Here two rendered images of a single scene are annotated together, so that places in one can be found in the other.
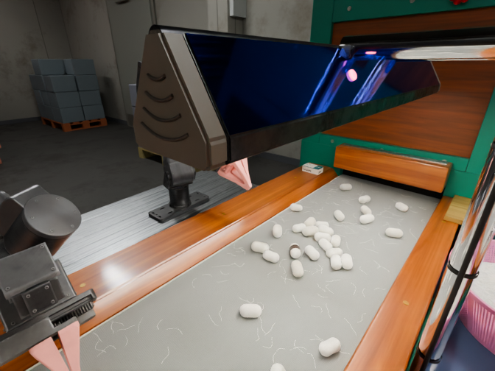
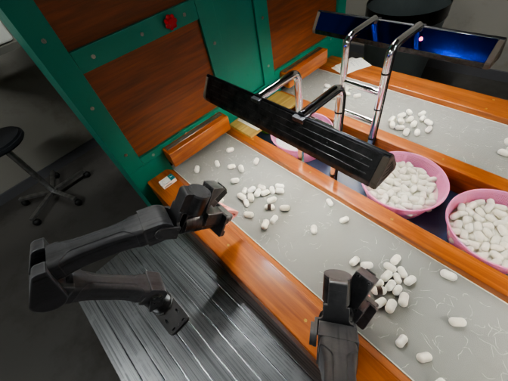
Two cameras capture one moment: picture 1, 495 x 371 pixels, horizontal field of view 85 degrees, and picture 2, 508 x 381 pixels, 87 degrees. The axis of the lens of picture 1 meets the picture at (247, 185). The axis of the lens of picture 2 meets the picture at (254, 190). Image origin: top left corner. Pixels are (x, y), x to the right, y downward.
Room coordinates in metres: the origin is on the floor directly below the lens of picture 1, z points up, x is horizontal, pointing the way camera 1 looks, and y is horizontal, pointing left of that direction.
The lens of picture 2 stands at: (0.33, 0.45, 1.51)
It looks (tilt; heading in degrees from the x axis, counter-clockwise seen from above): 49 degrees down; 286
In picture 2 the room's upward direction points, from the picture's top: 14 degrees counter-clockwise
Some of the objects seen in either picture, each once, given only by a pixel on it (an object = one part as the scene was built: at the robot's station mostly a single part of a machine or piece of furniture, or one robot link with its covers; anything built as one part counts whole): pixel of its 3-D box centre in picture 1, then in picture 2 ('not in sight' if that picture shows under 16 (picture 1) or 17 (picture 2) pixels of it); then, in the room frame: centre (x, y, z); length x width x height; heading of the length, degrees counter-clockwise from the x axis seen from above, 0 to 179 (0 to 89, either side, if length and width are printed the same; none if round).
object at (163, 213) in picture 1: (179, 196); (158, 301); (0.79, 0.22, 0.71); 0.20 x 0.07 x 0.08; 141
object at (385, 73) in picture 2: not in sight; (371, 91); (0.06, -0.51, 0.90); 0.20 x 0.19 x 0.45; 138
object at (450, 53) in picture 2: not in sight; (391, 32); (0.01, -0.57, 1.08); 0.62 x 0.08 x 0.07; 138
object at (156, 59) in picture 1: (366, 79); (278, 116); (0.39, -0.16, 1.08); 0.62 x 0.08 x 0.07; 138
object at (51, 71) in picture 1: (66, 93); not in sight; (5.50, 3.47, 0.60); 1.15 x 0.77 x 1.19; 51
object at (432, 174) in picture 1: (387, 164); (198, 137); (0.76, -0.41, 0.83); 0.30 x 0.06 x 0.07; 48
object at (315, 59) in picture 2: not in sight; (304, 66); (0.30, -0.91, 0.83); 0.30 x 0.06 x 0.07; 48
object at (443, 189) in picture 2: not in sight; (399, 187); (0.00, -0.18, 0.72); 0.27 x 0.27 x 0.10
